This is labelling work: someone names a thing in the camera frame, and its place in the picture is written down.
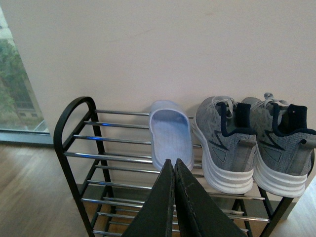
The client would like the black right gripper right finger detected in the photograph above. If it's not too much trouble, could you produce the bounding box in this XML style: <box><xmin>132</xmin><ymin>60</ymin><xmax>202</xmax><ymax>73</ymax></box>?
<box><xmin>174</xmin><ymin>159</ymin><xmax>245</xmax><ymax>237</ymax></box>

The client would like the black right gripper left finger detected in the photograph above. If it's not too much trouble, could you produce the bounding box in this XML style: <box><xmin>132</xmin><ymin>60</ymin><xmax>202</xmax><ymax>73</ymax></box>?
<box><xmin>122</xmin><ymin>159</ymin><xmax>175</xmax><ymax>237</ymax></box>

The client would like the grey knit sneaker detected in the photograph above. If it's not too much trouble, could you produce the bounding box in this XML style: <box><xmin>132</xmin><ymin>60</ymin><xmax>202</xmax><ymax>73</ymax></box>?
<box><xmin>242</xmin><ymin>92</ymin><xmax>316</xmax><ymax>198</ymax></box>
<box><xmin>192</xmin><ymin>96</ymin><xmax>257</xmax><ymax>194</ymax></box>

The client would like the light blue slipper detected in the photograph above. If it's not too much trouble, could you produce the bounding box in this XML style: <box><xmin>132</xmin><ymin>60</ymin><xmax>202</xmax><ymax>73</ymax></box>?
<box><xmin>149</xmin><ymin>100</ymin><xmax>194</xmax><ymax>170</ymax></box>

